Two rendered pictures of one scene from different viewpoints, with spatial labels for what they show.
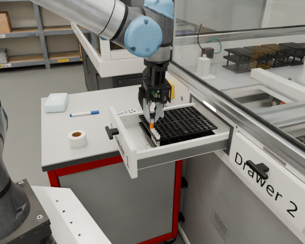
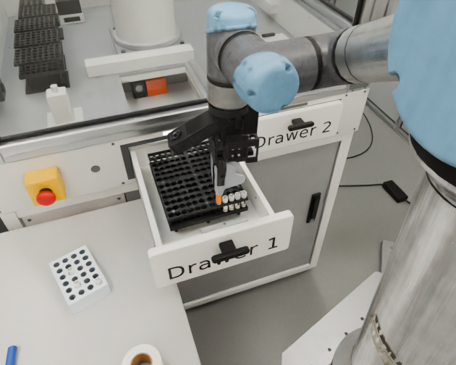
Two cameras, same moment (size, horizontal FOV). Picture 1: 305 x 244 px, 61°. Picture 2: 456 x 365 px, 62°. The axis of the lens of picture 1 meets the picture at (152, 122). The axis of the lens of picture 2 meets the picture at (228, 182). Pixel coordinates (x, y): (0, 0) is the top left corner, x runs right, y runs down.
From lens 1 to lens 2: 0.91 m
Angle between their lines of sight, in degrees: 69
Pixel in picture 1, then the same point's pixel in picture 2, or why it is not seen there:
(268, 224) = (294, 164)
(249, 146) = (271, 119)
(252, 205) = (273, 168)
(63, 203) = (315, 354)
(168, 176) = not seen: hidden behind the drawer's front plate
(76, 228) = (353, 324)
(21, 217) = not seen: hidden behind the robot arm
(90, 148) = (171, 341)
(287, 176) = (319, 108)
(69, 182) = not seen: outside the picture
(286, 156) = (308, 95)
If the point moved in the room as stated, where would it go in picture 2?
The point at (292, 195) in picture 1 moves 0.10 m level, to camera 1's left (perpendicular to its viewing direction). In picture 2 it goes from (325, 117) to (331, 140)
